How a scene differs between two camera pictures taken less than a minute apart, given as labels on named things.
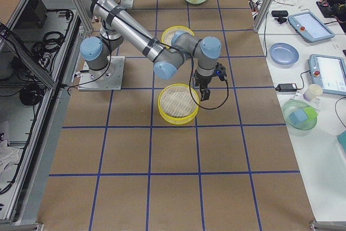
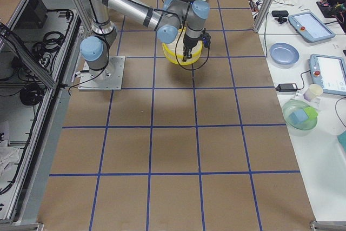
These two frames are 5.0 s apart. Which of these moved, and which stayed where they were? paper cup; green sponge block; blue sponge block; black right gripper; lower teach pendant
Moved: black right gripper
Stayed: lower teach pendant; paper cup; blue sponge block; green sponge block
